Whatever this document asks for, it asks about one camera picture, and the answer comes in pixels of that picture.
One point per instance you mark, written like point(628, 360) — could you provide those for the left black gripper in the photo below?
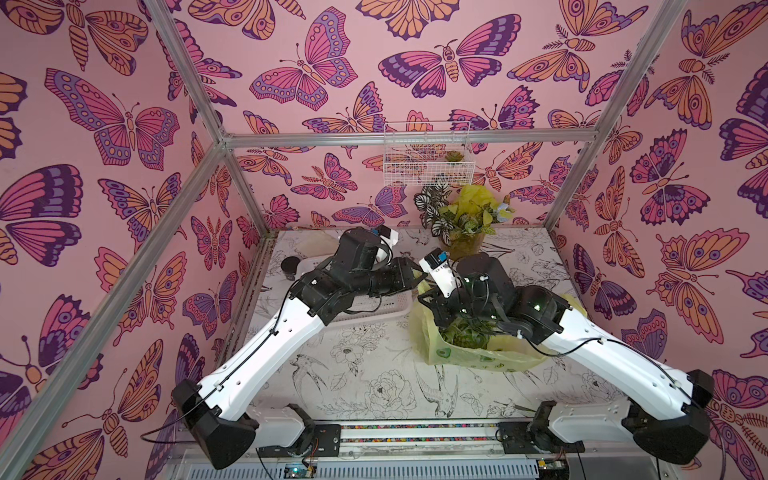
point(402, 279)

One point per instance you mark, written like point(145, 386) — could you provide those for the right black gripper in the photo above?
point(432, 297)

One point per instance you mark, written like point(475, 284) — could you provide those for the pineapple nearer basket front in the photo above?
point(470, 332)

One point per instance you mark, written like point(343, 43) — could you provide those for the yellow-green plastic bag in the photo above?
point(504, 353)

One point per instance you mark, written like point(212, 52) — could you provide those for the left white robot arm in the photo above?
point(217, 409)

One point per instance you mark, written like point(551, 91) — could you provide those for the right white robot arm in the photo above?
point(663, 410)

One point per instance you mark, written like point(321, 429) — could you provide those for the white perforated plastic basket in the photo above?
point(360, 306)

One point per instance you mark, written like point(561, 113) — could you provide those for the beige cloth pad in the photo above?
point(317, 243)

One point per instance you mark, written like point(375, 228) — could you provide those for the small black round jar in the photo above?
point(289, 267)

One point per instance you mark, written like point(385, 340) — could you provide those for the potted plant with yellow-green leaves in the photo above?
point(461, 224)

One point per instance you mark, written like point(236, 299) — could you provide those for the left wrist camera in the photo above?
point(388, 240)

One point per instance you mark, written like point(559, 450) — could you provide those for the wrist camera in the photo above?
point(388, 240)
point(436, 265)

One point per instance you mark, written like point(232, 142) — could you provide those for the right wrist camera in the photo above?
point(436, 265)

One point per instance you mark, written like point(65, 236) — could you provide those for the white wire wall basket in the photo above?
point(417, 158)

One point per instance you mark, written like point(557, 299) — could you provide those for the small plant in wire basket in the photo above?
point(454, 156)

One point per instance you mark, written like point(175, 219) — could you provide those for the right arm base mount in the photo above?
point(534, 435)

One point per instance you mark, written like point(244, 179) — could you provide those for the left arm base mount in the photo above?
point(290, 432)

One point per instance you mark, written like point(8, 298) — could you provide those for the aluminium front rail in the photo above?
point(439, 449)

